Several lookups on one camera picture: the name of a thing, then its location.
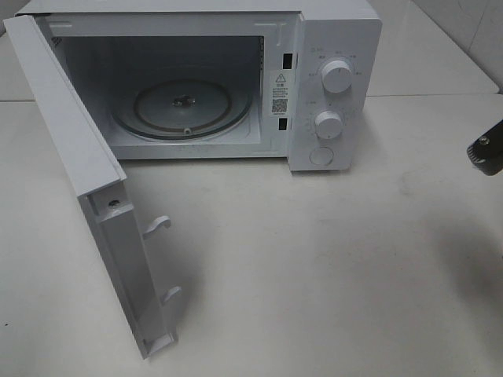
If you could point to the round white door button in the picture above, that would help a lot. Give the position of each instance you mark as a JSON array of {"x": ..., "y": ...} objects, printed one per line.
[{"x": 321, "y": 156}]

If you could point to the white microwave knob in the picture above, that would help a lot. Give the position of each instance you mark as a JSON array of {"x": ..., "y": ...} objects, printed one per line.
[
  {"x": 336, "y": 75},
  {"x": 328, "y": 125}
]

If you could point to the glass microwave turntable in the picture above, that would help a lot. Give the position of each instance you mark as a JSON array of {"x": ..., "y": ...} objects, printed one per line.
[{"x": 181, "y": 109}]

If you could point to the white warning label sticker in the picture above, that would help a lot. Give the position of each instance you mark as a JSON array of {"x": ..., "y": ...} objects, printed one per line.
[{"x": 280, "y": 88}]

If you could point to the white microwave oven body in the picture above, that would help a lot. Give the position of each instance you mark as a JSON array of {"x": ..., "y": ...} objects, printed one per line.
[{"x": 110, "y": 48}]

